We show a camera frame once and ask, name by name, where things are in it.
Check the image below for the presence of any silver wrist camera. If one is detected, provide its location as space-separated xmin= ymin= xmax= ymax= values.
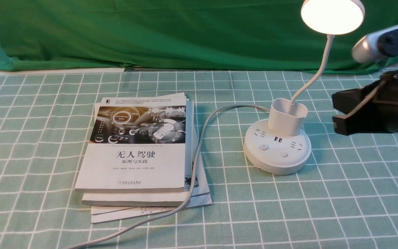
xmin=352 ymin=24 xmax=398 ymax=63

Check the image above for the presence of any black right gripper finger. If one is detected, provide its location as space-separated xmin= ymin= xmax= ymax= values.
xmin=332 ymin=80 xmax=382 ymax=114

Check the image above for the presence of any green checked tablecloth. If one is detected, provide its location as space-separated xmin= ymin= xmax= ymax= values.
xmin=0 ymin=71 xmax=398 ymax=249

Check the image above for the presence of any top self-driving book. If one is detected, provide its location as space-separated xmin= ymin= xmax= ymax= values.
xmin=74 ymin=92 xmax=188 ymax=193

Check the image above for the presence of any grey lamp power cable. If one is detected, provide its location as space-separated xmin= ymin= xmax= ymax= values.
xmin=66 ymin=105 xmax=271 ymax=249

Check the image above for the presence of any white desk lamp with socket base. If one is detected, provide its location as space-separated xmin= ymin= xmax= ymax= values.
xmin=243 ymin=0 xmax=365 ymax=175

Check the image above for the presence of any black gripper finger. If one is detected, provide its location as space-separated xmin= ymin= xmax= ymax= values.
xmin=333 ymin=110 xmax=390 ymax=136

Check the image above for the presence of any green backdrop cloth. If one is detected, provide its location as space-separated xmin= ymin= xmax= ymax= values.
xmin=0 ymin=0 xmax=398 ymax=74

